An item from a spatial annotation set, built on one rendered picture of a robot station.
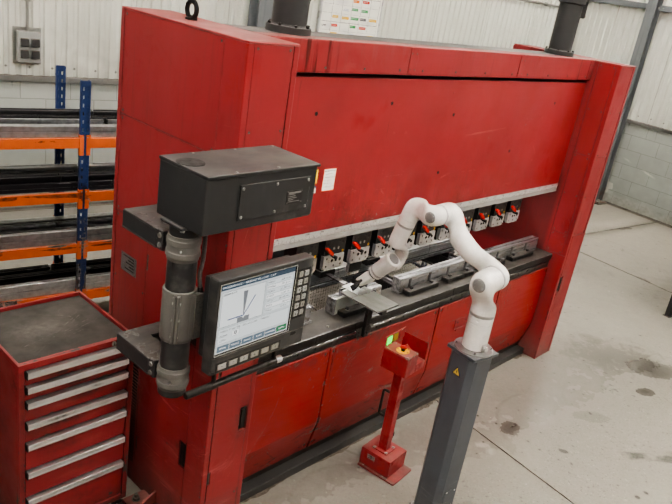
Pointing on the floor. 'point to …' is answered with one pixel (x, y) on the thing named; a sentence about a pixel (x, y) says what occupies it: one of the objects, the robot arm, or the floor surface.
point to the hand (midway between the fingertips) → (357, 286)
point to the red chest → (63, 403)
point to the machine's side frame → (567, 197)
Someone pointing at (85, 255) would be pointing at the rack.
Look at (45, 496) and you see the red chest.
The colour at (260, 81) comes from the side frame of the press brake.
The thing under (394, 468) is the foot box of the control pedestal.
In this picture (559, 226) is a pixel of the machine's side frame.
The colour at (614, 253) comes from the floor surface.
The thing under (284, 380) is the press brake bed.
